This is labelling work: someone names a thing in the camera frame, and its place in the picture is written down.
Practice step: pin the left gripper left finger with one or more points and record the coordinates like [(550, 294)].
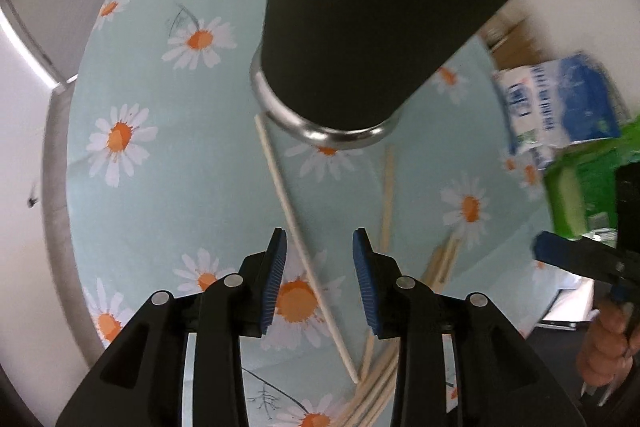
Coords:
[(138, 381)]

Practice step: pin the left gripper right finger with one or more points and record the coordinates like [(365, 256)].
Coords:
[(461, 361)]

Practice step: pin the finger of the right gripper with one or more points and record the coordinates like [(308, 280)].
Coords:
[(584, 257)]

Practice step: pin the person right hand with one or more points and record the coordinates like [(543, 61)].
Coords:
[(606, 353)]

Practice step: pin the green sugar bag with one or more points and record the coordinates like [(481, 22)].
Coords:
[(581, 187)]

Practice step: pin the blue white salt bag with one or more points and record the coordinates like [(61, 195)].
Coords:
[(554, 105)]

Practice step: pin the daisy print tablecloth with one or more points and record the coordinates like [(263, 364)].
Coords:
[(168, 188)]

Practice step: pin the black cylindrical utensil holder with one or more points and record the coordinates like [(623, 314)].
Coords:
[(335, 73)]

